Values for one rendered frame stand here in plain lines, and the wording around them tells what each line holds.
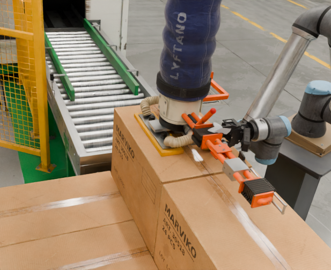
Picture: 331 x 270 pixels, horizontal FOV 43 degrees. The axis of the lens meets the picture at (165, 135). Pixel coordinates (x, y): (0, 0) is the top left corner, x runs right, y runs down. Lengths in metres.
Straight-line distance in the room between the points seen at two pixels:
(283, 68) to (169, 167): 0.64
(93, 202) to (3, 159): 1.43
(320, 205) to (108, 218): 1.79
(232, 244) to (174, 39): 0.77
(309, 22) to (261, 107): 0.39
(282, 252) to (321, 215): 1.81
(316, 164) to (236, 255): 1.03
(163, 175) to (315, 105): 1.01
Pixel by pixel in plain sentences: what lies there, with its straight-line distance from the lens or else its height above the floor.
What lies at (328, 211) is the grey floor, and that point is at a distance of 3.29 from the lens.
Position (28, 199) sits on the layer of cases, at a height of 0.54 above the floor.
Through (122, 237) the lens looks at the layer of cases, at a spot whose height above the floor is 0.54.
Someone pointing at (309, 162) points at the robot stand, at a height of 0.75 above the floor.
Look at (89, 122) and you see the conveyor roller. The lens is 2.78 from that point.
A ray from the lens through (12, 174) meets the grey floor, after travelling 3.24.
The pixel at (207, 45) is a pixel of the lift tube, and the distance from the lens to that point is 1.65.
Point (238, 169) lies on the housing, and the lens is 1.47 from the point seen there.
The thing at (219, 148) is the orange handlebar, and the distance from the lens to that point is 1.55.
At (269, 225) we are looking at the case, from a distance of 1.51.
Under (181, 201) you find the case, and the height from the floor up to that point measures 0.94.
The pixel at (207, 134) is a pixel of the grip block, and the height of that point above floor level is 1.10.
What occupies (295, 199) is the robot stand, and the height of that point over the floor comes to 0.44.
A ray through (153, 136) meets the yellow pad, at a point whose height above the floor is 0.97.
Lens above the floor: 1.91
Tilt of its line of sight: 31 degrees down
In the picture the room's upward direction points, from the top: 7 degrees clockwise
